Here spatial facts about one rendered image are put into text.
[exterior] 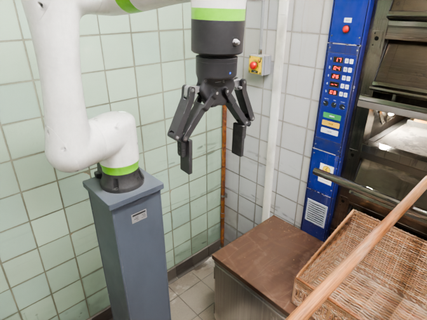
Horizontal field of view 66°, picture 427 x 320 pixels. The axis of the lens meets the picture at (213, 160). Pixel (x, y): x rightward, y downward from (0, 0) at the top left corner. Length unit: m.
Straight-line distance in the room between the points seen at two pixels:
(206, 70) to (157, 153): 1.33
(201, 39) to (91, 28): 1.06
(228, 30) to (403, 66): 1.05
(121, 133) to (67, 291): 1.19
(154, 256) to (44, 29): 0.85
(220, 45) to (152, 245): 0.87
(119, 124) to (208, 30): 0.55
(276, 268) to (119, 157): 1.00
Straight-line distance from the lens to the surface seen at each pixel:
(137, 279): 1.32
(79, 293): 2.08
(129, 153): 1.08
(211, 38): 0.57
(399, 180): 1.66
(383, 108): 1.41
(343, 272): 0.86
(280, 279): 1.68
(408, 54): 1.53
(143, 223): 1.19
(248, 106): 0.68
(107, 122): 1.03
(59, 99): 0.90
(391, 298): 1.75
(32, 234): 1.76
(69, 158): 0.96
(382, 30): 1.55
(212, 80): 0.60
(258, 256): 1.77
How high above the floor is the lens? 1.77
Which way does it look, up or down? 26 degrees down
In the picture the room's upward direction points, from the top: straight up
